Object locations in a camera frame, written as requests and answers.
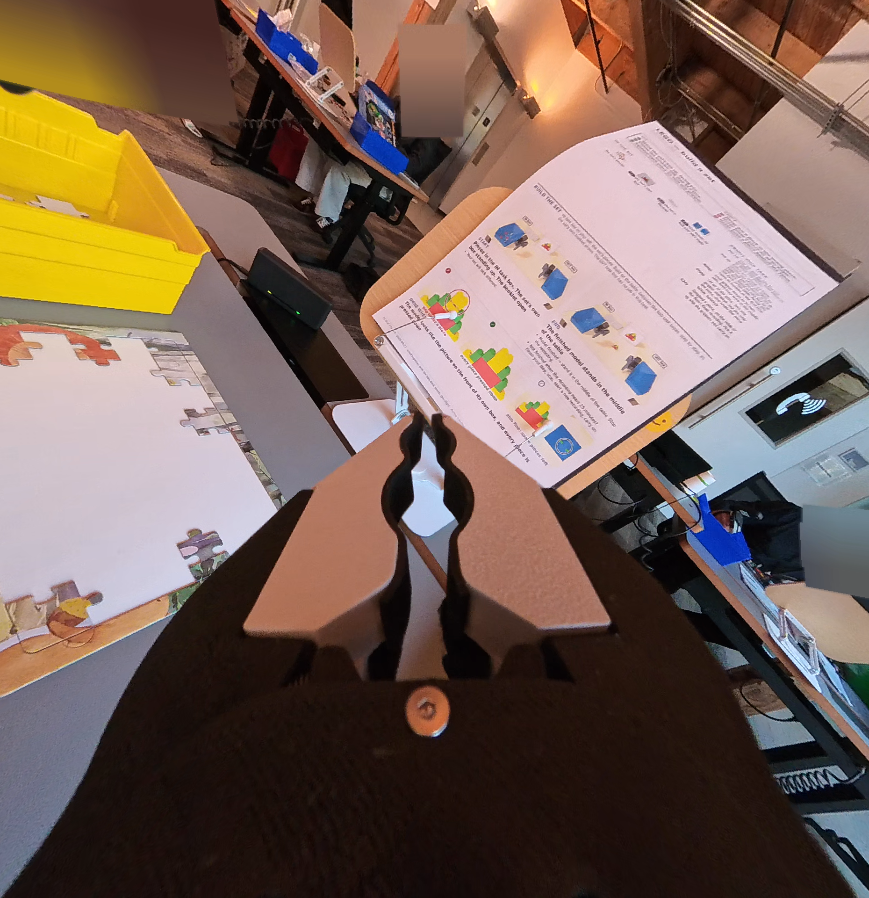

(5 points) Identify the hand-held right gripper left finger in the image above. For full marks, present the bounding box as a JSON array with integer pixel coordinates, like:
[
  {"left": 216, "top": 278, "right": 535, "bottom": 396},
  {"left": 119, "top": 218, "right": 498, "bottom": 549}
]
[{"left": 243, "top": 413, "right": 426, "bottom": 680}]

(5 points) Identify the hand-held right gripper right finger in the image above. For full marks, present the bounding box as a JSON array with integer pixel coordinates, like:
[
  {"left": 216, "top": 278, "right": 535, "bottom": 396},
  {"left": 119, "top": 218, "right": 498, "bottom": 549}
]
[{"left": 431, "top": 413, "right": 613, "bottom": 680}]

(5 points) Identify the jigsaw puzzle board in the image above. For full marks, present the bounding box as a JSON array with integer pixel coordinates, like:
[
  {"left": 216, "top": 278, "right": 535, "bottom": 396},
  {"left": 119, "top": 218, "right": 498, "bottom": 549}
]
[{"left": 0, "top": 317, "right": 287, "bottom": 699}]

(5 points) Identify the yellow plastic bin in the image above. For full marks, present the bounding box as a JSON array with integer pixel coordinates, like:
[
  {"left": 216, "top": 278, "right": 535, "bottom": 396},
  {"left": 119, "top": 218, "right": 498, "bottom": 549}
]
[{"left": 0, "top": 76, "right": 211, "bottom": 315}]

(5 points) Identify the grey desk with wooden edge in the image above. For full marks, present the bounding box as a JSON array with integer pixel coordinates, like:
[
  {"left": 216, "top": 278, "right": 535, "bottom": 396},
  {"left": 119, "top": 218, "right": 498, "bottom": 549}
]
[{"left": 157, "top": 167, "right": 451, "bottom": 590}]

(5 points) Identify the wooden background desk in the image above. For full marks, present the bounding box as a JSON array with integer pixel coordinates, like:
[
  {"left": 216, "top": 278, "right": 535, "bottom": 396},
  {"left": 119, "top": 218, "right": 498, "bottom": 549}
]
[{"left": 220, "top": 0, "right": 430, "bottom": 204}]

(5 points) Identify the purple jigsaw puzzle piece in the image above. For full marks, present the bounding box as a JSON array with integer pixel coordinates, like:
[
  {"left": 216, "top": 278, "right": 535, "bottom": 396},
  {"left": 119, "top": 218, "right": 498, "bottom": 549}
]
[{"left": 176, "top": 529, "right": 228, "bottom": 579}]

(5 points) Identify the white stand base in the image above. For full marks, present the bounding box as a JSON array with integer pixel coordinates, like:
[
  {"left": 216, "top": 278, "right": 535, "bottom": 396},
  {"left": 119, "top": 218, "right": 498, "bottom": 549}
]
[{"left": 331, "top": 396, "right": 458, "bottom": 539}]

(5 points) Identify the blue storage bin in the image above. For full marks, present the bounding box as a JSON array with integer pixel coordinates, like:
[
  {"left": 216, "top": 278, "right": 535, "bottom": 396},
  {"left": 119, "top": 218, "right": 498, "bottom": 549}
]
[
  {"left": 687, "top": 493, "right": 752, "bottom": 568},
  {"left": 255, "top": 8, "right": 319, "bottom": 74},
  {"left": 350, "top": 112, "right": 410, "bottom": 176}
]

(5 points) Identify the black bag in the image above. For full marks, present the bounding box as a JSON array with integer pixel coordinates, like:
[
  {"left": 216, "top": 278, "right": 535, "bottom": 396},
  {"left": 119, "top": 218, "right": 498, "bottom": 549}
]
[{"left": 711, "top": 471, "right": 805, "bottom": 583}]

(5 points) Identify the acorn jigsaw puzzle piece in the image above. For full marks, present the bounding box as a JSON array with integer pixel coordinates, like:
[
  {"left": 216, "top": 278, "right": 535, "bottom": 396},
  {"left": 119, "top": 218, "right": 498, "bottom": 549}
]
[{"left": 21, "top": 581, "right": 104, "bottom": 653}]

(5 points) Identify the black box device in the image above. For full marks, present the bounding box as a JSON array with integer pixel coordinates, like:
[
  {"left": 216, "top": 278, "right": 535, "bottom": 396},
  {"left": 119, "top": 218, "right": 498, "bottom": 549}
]
[{"left": 247, "top": 247, "right": 335, "bottom": 331}]

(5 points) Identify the clear acrylic holder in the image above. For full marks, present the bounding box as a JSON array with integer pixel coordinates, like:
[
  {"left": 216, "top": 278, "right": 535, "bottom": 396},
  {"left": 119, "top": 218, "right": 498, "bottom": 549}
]
[
  {"left": 762, "top": 609, "right": 822, "bottom": 676},
  {"left": 304, "top": 66, "right": 352, "bottom": 106}
]

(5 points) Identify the printed instruction sheet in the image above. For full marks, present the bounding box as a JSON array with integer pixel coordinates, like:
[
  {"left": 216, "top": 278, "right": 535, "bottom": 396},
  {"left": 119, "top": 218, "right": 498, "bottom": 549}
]
[{"left": 373, "top": 121, "right": 840, "bottom": 488}]

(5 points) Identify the orange jigsaw puzzle piece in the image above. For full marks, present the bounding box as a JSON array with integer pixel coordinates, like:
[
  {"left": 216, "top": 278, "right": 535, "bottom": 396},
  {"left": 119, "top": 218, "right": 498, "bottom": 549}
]
[
  {"left": 0, "top": 324, "right": 46, "bottom": 367},
  {"left": 45, "top": 330, "right": 121, "bottom": 367}
]

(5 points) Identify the phone sign window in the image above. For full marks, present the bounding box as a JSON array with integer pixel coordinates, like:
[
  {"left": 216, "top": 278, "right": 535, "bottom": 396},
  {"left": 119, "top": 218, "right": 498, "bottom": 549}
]
[{"left": 743, "top": 349, "right": 869, "bottom": 448}]

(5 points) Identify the red bag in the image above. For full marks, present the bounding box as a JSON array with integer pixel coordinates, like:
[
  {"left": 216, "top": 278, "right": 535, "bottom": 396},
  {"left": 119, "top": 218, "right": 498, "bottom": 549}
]
[{"left": 268, "top": 121, "right": 310, "bottom": 182}]

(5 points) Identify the white jigsaw puzzle piece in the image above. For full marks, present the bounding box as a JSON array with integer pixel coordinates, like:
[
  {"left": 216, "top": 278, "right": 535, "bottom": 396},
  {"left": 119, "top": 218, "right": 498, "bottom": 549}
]
[{"left": 26, "top": 195, "right": 92, "bottom": 220}]

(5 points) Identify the colourful toy box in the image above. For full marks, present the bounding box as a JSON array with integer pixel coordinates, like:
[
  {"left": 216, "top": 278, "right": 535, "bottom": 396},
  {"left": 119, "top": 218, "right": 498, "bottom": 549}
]
[{"left": 356, "top": 79, "right": 399, "bottom": 141}]

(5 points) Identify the white tipped wire pointer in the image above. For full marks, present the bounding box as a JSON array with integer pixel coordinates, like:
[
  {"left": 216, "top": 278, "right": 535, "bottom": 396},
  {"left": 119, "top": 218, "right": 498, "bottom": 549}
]
[
  {"left": 504, "top": 420, "right": 556, "bottom": 458},
  {"left": 373, "top": 311, "right": 462, "bottom": 349}
]

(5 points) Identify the metal door handle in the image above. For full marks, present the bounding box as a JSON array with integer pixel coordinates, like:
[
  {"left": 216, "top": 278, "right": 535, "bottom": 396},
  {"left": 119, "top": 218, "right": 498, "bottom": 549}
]
[{"left": 687, "top": 365, "right": 783, "bottom": 430}]

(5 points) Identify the wooden desk with black frame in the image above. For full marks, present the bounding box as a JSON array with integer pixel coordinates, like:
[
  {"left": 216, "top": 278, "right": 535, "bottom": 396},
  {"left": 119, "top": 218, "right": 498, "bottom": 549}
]
[{"left": 634, "top": 449, "right": 869, "bottom": 776}]

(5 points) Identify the wall lamp bar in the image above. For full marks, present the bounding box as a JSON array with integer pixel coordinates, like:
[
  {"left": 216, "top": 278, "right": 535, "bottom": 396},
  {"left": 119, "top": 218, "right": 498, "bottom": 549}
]
[{"left": 469, "top": 6, "right": 542, "bottom": 119}]

